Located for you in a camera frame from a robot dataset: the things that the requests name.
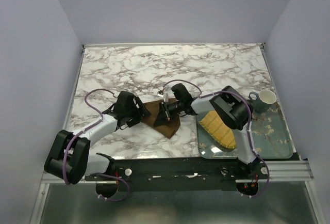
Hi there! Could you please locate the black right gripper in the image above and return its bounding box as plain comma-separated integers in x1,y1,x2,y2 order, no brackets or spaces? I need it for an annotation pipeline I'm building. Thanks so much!
154,101,183,128

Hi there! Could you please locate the brown cloth napkin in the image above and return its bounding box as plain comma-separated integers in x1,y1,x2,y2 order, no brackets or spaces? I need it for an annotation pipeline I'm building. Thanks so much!
142,100,180,139

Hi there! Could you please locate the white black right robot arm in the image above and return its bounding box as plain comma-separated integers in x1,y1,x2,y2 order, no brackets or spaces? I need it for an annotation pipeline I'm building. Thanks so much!
153,83,262,179

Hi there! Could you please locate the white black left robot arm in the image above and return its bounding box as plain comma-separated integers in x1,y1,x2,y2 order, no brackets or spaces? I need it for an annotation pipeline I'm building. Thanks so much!
44,91,151,184

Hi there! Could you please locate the teal mug white inside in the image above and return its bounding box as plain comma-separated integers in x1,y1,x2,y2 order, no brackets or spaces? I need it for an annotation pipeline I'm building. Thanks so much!
249,89,277,113

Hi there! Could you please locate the yellow bamboo mat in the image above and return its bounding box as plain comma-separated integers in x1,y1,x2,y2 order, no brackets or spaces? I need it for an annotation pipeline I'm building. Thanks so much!
199,110,237,149

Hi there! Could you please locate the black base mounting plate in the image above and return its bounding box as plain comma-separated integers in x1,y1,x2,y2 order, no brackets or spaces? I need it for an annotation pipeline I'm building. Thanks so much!
84,158,269,193

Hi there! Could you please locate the teal floral metal tray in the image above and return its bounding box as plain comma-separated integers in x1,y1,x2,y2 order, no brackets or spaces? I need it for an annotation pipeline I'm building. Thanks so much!
196,102,295,159

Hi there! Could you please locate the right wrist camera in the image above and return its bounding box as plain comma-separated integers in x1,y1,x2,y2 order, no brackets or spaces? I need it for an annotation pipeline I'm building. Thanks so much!
157,90,169,103

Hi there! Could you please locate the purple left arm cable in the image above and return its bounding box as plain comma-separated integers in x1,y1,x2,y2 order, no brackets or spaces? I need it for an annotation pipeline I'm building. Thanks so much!
63,89,131,202

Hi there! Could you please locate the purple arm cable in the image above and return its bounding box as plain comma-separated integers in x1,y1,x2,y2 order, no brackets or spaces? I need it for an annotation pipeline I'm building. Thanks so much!
157,79,270,199
63,89,131,202

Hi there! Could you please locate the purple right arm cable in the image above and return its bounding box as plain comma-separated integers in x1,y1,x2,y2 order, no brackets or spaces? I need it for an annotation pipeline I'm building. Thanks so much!
157,79,270,199

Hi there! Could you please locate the aluminium frame rail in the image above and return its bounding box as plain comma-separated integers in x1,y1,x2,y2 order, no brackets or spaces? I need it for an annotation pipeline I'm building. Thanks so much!
41,159,314,183

